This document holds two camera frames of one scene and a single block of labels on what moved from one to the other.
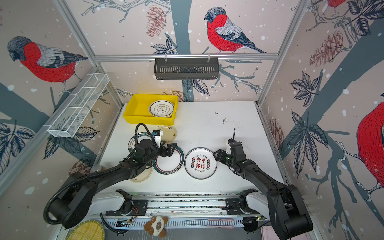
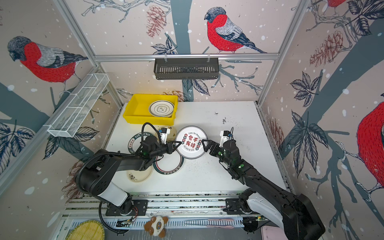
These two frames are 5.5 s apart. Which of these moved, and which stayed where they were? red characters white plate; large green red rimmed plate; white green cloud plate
Moved: red characters white plate
Stayed: large green red rimmed plate; white green cloud plate
